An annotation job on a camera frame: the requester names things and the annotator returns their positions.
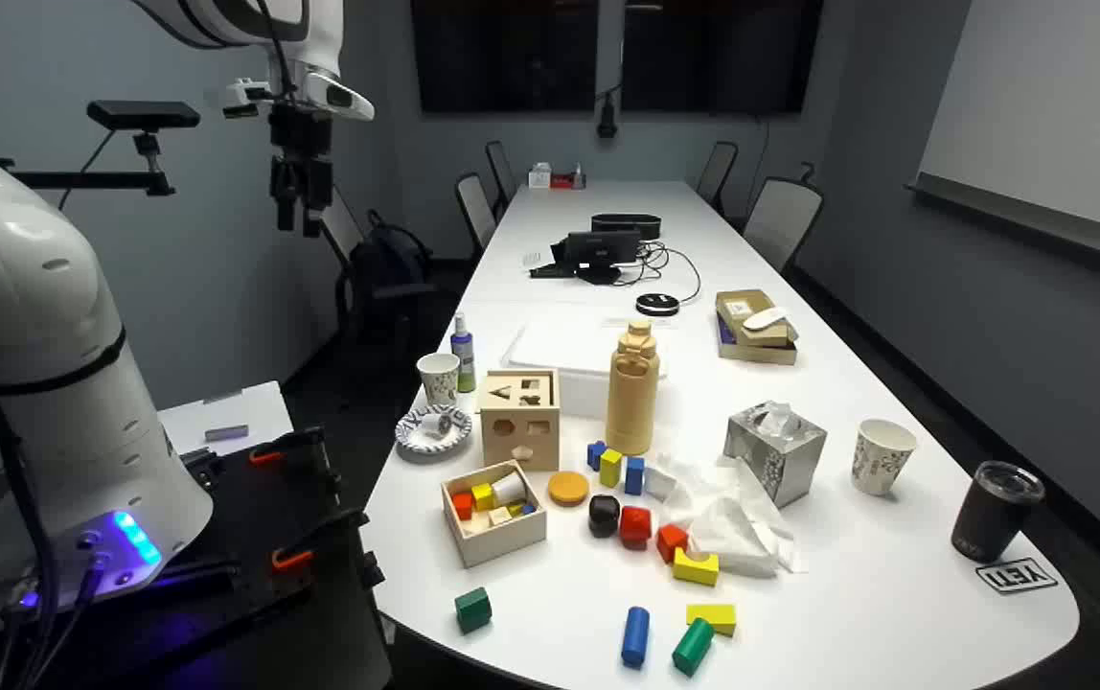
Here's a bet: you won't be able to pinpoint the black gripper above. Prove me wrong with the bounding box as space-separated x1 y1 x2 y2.
267 103 338 241

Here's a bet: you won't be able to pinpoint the wooden shape sorter box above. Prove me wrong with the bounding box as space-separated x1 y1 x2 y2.
477 367 566 476

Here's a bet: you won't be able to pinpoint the wooden tray box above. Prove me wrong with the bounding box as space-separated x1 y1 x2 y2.
436 457 553 573

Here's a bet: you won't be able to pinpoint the open wooden box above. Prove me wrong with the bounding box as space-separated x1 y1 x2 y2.
713 289 803 367

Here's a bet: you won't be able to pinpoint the white item in wooden box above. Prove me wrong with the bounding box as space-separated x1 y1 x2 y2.
741 302 789 336

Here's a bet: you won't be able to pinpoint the grey patterned tissue box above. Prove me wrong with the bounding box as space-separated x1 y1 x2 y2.
720 398 832 510

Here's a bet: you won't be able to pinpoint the black office chair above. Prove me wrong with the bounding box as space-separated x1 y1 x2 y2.
316 202 447 349

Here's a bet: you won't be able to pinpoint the black backpack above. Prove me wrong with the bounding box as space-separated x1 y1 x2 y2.
348 216 436 311

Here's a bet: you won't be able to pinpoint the grey office chair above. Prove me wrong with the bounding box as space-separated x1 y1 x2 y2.
484 137 520 202
695 137 743 210
452 169 502 252
741 174 829 275

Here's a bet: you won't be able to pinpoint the white paper sheets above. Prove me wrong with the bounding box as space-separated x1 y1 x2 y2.
157 381 297 459

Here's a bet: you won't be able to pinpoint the white paper cup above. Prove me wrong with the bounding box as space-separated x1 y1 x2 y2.
415 349 463 416

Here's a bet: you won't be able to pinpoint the small spray bottle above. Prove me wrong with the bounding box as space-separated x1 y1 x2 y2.
447 313 481 398

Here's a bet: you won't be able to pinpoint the black cart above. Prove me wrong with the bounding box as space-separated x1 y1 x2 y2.
0 425 395 690

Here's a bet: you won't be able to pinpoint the black flat device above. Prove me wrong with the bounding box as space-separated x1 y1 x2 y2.
590 210 665 241

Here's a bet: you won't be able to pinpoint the tall wooden bottle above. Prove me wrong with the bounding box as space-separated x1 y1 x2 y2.
607 319 665 459

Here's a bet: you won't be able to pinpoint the orange wooden disc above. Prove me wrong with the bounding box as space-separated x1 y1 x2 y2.
546 468 596 510

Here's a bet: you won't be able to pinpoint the black block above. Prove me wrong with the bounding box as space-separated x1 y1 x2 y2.
585 492 626 542

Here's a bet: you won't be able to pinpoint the green block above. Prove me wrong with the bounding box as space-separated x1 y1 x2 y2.
452 584 497 638
668 616 716 684

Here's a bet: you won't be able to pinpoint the red-orange block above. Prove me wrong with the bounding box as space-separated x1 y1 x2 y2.
652 520 695 569

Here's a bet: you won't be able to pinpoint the white crumpled tissue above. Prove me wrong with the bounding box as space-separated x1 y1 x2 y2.
668 453 803 584

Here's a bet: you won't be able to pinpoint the blue cylinder block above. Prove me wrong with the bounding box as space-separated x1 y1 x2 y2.
616 601 654 673

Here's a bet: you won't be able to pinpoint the patterned paper cup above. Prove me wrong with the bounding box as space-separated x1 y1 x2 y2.
846 416 921 503

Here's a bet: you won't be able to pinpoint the dark tumbler cup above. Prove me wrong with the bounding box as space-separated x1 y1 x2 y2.
948 457 1049 569

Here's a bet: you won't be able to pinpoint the white whiteboard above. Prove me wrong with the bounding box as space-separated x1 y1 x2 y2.
907 0 1100 275

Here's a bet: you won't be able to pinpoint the black and white tag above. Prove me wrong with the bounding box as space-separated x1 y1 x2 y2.
971 555 1062 600

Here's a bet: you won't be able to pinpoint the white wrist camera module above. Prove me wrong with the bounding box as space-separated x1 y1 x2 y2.
219 76 280 123

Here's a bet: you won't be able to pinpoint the black camera bar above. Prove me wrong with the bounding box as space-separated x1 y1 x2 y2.
85 98 202 133

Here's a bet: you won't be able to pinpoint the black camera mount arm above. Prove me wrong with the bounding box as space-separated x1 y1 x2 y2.
0 127 180 202

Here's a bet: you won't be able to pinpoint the black wall monitor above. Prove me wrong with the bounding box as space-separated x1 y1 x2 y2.
407 0 601 117
622 0 829 118

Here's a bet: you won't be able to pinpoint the black headphones and cables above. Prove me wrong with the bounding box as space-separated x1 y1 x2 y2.
525 229 649 285

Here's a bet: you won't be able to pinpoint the thin black cable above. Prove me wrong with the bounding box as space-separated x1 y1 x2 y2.
636 241 708 307

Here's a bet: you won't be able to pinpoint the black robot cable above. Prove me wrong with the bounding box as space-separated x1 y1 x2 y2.
0 363 72 690

